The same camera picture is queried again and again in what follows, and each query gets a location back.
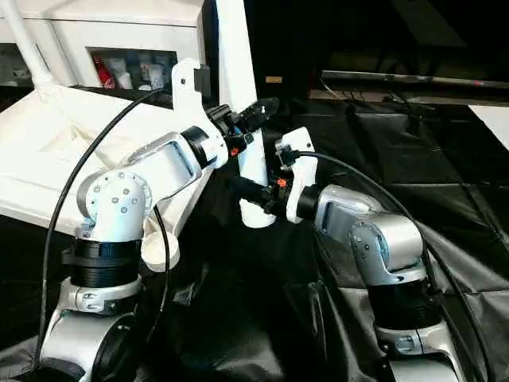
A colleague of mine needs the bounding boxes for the white plastic table leg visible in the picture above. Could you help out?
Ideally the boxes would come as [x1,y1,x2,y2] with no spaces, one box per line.
[0,0,56,92]
[215,0,279,229]

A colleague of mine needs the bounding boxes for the white plastic table top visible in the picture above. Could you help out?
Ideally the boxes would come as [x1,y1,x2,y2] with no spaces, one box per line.
[0,84,220,273]

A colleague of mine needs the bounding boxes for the small white jar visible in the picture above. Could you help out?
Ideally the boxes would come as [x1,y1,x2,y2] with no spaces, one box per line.
[147,64,165,90]

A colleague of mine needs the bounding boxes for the black plastic mat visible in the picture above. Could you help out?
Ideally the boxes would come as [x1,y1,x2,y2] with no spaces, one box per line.
[0,80,509,382]

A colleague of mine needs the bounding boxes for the small red bottle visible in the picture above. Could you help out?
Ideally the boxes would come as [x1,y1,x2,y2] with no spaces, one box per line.
[93,57,115,88]

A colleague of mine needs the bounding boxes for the white glass-door cabinet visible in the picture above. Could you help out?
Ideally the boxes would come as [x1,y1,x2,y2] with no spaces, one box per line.
[0,0,208,90]

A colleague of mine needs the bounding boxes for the white board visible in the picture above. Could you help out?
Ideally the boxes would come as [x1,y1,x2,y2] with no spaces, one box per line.
[469,103,509,152]

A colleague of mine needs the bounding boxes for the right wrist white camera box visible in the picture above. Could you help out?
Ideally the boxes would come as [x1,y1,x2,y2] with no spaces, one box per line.
[273,127,315,225]

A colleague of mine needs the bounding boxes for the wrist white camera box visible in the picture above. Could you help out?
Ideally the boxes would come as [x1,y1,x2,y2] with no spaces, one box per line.
[273,127,315,225]
[171,57,227,168]

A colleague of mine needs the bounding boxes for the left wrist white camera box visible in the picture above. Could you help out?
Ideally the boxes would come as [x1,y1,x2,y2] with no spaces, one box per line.
[171,57,227,168]

